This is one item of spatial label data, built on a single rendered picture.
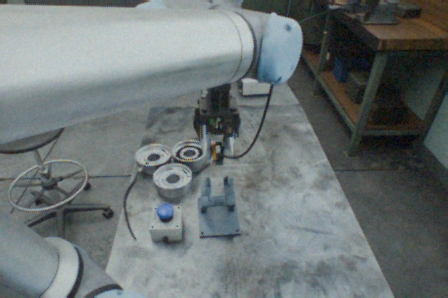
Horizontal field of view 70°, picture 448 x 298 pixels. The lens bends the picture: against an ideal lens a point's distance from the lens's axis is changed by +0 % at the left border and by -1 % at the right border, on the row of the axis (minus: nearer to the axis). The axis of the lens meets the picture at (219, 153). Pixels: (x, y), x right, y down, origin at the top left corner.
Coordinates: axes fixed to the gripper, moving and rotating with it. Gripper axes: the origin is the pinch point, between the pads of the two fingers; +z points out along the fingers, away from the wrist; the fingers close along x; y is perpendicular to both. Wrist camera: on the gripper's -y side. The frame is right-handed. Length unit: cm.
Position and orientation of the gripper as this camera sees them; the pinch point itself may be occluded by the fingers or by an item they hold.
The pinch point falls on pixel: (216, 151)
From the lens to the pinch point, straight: 70.6
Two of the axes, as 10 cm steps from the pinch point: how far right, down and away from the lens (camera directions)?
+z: 0.0, 7.9, 6.1
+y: 0.9, 6.1, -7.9
